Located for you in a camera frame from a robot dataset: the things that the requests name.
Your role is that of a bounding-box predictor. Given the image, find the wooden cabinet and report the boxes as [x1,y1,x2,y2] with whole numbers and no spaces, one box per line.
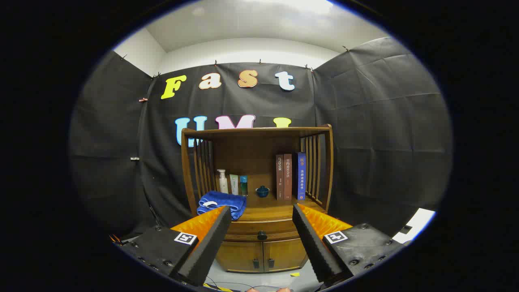
[180,124,334,273]

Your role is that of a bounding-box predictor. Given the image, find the thin floor cables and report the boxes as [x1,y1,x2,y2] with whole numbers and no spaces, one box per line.
[205,276,244,289]

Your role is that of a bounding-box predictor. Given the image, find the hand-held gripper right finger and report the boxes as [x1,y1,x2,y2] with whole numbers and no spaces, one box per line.
[292,203,409,285]

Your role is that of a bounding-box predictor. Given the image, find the white panel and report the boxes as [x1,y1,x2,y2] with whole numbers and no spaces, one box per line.
[391,208,436,245]

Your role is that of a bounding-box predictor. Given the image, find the blue book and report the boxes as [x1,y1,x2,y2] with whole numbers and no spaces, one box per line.
[293,152,307,200]

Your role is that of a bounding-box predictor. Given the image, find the wooden countertop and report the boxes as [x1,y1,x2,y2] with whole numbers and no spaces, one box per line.
[194,194,327,222]

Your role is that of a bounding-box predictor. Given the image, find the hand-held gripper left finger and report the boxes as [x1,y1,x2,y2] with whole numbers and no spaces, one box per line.
[120,205,232,287]

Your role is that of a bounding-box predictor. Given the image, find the blue folded towel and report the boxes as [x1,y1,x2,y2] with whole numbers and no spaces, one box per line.
[197,191,247,221]

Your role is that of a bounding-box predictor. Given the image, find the reddish brown book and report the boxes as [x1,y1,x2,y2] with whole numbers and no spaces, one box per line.
[283,153,292,200]

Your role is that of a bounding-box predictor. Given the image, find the wooden cabinet door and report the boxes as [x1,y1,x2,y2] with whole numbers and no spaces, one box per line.
[264,238,309,272]
[215,240,264,273]

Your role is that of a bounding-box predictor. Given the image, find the dark brown book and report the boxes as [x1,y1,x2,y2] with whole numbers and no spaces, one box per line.
[276,154,285,200]

